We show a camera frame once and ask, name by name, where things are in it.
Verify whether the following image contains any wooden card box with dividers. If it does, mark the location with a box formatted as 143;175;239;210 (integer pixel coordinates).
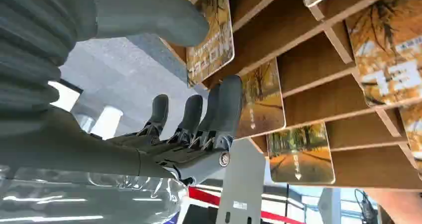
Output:
161;0;422;193

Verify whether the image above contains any grey metal bracket with label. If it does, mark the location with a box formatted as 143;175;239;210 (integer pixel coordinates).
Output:
215;138;266;224

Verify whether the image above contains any clear plastic bottle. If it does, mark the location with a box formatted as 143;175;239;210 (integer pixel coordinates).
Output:
0;165;190;224

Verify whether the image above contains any ribbed grey right arm sleeve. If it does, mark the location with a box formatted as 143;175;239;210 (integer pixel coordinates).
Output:
0;0;97;117

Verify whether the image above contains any red barrier strip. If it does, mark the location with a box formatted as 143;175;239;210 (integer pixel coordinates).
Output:
188;186;306;224

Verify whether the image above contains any grey post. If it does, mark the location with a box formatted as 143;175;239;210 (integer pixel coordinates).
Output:
317;187;342;224

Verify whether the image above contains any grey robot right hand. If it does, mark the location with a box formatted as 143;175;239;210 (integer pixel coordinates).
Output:
0;0;244;186

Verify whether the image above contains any white light panel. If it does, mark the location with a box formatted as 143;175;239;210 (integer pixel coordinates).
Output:
90;105;124;141
48;80;83;113

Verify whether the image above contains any black cable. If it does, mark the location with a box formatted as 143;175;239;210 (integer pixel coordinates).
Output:
354;188;379;224

